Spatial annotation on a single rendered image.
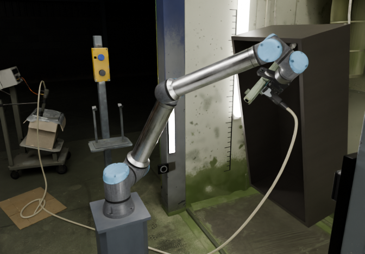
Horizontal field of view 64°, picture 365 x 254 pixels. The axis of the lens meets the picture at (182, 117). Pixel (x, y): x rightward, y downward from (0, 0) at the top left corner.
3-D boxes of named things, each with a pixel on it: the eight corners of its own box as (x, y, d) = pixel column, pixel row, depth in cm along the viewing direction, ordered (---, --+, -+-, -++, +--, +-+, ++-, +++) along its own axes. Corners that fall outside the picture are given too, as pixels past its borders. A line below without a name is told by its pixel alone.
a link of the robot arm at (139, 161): (112, 177, 185) (158, 75, 153) (127, 165, 201) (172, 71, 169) (131, 191, 182) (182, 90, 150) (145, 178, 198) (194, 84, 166)
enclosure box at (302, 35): (282, 168, 251) (271, 25, 207) (346, 204, 199) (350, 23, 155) (249, 184, 239) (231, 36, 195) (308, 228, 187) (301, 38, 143)
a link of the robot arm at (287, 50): (270, 31, 127) (292, 50, 126) (274, 31, 137) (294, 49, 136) (255, 48, 132) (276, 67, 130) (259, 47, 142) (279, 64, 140)
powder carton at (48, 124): (28, 131, 381) (34, 102, 373) (63, 138, 394) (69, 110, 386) (17, 146, 331) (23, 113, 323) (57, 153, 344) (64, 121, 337)
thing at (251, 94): (276, 122, 155) (243, 94, 157) (272, 124, 159) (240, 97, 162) (322, 62, 169) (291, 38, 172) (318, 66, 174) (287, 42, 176)
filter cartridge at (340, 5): (365, 84, 284) (380, -8, 260) (360, 91, 257) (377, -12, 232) (324, 81, 305) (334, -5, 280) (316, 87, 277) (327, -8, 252)
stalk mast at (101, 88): (115, 213, 280) (100, 35, 234) (116, 217, 275) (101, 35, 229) (108, 215, 278) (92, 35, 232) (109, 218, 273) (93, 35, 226)
